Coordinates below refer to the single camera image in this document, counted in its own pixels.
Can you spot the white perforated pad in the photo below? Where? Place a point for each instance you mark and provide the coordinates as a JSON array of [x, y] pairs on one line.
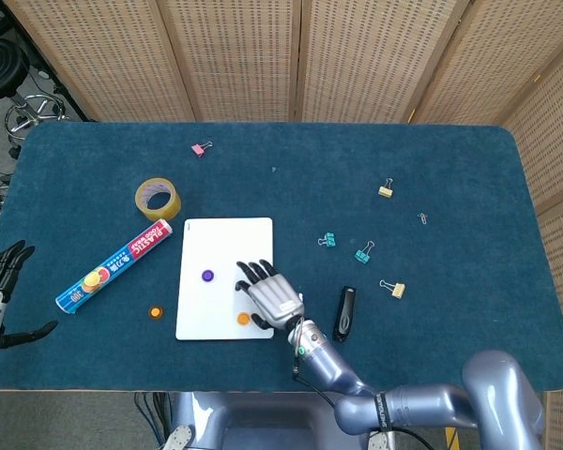
[[178, 438], [377, 443]]

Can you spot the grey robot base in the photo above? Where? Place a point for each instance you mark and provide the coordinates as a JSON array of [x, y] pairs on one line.
[[272, 417]]

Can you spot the blue table mat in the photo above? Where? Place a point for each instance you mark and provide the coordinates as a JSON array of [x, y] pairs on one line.
[[263, 187]]

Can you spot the yellow binder clip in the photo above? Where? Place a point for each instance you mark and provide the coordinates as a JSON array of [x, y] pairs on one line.
[[399, 290], [384, 191]]

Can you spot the black stool chrome base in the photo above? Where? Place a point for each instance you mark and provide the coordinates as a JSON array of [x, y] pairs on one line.
[[0, 70]]

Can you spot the woven folding screen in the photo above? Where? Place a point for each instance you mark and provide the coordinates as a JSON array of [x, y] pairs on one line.
[[239, 56]]

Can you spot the orange round magnet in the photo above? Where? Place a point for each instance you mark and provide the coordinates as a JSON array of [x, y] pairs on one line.
[[243, 319], [156, 312]]

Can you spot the teal binder clip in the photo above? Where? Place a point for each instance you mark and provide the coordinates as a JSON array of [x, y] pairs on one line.
[[330, 240], [361, 256]]

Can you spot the blue plastic wrap box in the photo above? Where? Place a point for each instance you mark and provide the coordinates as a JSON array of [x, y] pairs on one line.
[[112, 267]]

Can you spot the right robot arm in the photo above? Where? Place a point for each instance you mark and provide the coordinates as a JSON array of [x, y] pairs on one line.
[[427, 408]]

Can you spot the yellow packing tape roll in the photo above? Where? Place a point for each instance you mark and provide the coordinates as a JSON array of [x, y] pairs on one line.
[[169, 213]]

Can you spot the white magnetic board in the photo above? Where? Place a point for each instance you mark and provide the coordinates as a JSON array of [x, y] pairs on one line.
[[206, 244]]

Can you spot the purple round magnet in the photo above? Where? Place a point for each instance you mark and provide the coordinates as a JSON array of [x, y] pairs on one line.
[[208, 275]]

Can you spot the black stapler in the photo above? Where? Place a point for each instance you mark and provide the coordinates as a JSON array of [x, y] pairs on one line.
[[345, 316]]

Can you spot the pink binder clip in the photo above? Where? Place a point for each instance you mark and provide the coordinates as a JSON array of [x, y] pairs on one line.
[[197, 150]]

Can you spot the metal paper clip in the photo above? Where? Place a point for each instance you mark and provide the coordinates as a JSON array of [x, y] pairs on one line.
[[422, 218]]

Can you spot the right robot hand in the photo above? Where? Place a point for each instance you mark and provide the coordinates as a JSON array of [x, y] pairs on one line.
[[277, 300]]

